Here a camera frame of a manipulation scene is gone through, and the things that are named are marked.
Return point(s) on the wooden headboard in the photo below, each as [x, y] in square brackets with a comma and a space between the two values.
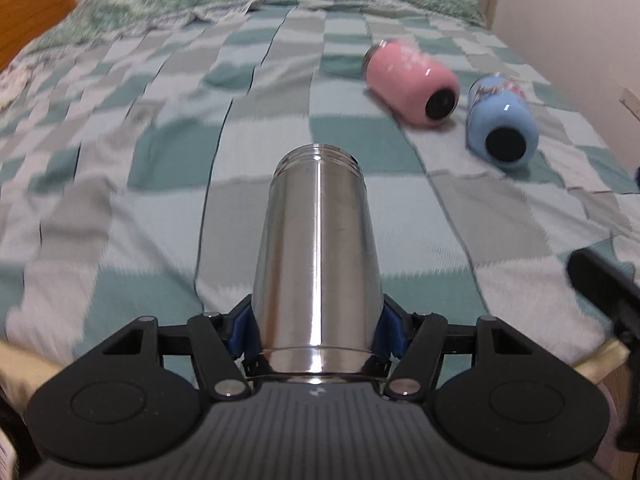
[24, 20]

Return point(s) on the light blue cartoon cup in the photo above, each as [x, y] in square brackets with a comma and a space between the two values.
[500, 127]

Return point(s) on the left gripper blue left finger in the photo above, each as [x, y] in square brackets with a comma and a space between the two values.
[217, 341]

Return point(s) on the pink cup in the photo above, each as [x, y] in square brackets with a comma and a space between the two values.
[418, 89]

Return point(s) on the checkered teal bed sheet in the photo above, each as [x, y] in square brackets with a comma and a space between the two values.
[135, 174]

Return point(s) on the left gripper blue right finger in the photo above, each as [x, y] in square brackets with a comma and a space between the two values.
[416, 341]

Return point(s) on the stainless steel cup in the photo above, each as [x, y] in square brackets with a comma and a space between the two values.
[317, 293]

